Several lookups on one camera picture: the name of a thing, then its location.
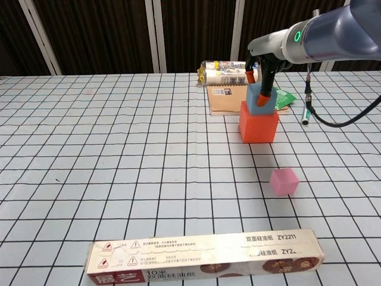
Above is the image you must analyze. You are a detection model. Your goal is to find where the brown cardboard box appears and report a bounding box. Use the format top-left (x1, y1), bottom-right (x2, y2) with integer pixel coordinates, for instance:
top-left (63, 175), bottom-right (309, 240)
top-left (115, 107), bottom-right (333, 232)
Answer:
top-left (206, 84), bottom-right (291, 116)

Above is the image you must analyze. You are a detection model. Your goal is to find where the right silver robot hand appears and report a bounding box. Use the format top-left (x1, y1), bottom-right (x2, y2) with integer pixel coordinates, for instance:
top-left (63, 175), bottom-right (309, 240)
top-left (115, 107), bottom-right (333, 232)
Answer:
top-left (245, 28), bottom-right (292, 108)

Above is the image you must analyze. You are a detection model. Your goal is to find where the double aluminium frame post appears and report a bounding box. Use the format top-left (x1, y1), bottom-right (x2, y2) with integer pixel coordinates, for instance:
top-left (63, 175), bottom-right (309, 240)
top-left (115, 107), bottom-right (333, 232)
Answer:
top-left (145, 0), bottom-right (167, 73)

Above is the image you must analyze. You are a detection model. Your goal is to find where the long baking paper box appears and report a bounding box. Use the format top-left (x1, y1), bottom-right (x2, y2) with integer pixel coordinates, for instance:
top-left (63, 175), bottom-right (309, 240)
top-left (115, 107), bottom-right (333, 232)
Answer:
top-left (85, 228), bottom-right (326, 284)

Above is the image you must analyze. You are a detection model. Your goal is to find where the aluminium post with bracket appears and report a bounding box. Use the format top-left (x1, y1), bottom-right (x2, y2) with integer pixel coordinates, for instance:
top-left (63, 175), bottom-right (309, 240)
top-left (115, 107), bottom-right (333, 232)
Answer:
top-left (230, 0), bottom-right (249, 62)

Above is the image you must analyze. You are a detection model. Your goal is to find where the pink foam cube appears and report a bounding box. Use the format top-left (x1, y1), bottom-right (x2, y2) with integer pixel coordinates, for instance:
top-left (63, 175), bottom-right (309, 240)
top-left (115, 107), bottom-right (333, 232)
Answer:
top-left (269, 167), bottom-right (299, 197)

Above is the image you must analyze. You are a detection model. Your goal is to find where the orange-red foam cube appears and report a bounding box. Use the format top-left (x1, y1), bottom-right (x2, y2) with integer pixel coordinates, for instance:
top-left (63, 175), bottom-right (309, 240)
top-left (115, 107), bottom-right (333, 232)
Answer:
top-left (239, 101), bottom-right (280, 144)

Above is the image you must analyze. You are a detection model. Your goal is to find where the white yellow snack package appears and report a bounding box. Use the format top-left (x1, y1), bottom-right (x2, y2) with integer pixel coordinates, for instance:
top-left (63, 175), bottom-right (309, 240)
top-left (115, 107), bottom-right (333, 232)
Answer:
top-left (196, 60), bottom-right (249, 87)

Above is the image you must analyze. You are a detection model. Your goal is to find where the green white marker pen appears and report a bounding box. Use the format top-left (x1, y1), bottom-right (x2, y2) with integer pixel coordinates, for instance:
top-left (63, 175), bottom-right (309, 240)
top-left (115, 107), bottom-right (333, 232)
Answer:
top-left (301, 102), bottom-right (313, 126)

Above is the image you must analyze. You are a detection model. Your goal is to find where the green foil packet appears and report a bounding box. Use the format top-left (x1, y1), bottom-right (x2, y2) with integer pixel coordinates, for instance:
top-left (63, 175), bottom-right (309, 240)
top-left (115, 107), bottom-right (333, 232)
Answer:
top-left (275, 86), bottom-right (298, 110)

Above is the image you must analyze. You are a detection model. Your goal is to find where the blue foam cube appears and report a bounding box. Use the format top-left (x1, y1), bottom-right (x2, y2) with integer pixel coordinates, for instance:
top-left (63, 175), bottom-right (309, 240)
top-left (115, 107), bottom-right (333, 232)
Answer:
top-left (245, 83), bottom-right (277, 116)

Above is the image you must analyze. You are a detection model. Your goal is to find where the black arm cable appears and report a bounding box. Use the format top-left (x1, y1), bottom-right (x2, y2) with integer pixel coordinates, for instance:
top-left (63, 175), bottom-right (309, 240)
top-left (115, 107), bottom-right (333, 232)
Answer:
top-left (302, 63), bottom-right (381, 128)

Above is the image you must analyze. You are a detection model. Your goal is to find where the checked light blue tablecloth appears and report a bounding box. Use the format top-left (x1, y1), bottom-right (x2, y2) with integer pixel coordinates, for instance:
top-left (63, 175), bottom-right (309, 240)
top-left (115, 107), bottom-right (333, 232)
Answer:
top-left (0, 70), bottom-right (381, 286)

